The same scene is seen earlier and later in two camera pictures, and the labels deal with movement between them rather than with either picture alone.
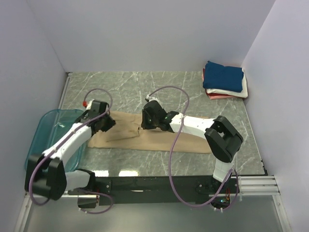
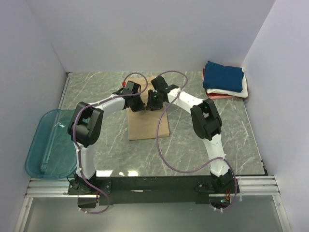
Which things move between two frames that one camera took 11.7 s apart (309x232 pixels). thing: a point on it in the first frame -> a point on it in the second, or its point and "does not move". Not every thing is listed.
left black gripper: x=106 y=123 -> x=136 y=104
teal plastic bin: x=47 y=127 does not move
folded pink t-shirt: x=212 y=97 does not move
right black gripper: x=147 y=120 -> x=153 y=103
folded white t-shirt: x=244 y=94 does not move
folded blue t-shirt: x=216 y=76 does not move
